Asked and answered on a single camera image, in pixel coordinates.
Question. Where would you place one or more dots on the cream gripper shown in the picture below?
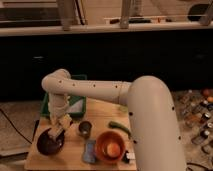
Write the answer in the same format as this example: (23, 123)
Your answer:
(61, 123)

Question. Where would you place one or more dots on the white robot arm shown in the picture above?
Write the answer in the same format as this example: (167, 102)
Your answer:
(153, 121)

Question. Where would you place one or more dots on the purple bowl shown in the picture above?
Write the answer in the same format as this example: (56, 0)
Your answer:
(47, 146)

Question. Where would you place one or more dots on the orange bowl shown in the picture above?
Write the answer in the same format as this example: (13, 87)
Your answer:
(101, 143)

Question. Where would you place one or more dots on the orange fruit in bowl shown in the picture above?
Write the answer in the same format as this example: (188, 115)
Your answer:
(113, 150)

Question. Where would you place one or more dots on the white cloth in tray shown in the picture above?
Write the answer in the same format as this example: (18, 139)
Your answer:
(76, 107)

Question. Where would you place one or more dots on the green plastic tray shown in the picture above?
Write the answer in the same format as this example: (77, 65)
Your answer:
(56, 102)

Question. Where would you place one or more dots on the small metal cup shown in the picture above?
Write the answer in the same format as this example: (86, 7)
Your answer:
(85, 129)

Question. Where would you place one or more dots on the blue sponge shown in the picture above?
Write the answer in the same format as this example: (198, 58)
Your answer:
(89, 153)

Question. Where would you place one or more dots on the spice jar rack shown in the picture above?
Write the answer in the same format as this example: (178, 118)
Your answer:
(197, 115)

